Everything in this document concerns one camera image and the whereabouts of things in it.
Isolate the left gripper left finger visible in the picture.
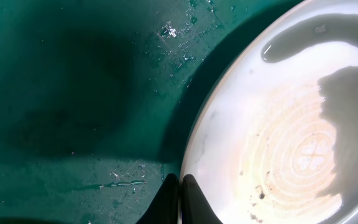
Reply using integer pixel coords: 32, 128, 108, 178
136, 174, 179, 224

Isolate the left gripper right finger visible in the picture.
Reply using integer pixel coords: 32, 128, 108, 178
181, 174, 222, 224

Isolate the light blue plate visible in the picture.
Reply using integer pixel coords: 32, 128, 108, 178
181, 0, 358, 223

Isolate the teal plastic tray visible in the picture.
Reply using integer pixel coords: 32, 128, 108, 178
0, 1, 296, 223

